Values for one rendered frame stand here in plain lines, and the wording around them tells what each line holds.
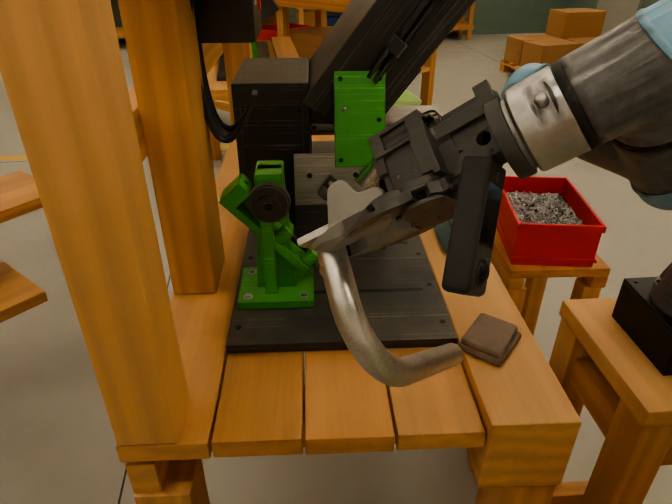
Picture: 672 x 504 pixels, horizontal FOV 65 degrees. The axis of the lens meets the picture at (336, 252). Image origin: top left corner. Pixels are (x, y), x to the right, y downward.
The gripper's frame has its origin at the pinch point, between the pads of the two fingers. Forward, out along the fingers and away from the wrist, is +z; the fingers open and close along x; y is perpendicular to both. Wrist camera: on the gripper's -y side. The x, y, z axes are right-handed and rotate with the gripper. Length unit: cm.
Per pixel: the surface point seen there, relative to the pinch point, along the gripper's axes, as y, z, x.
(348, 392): -11.0, 23.8, -32.0
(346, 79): 54, 14, -49
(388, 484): -37, 73, -116
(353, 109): 48, 16, -52
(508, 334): -9, 1, -51
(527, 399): -19.8, -0.1, -44.3
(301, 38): 266, 125, -255
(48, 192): 15.4, 23.9, 14.6
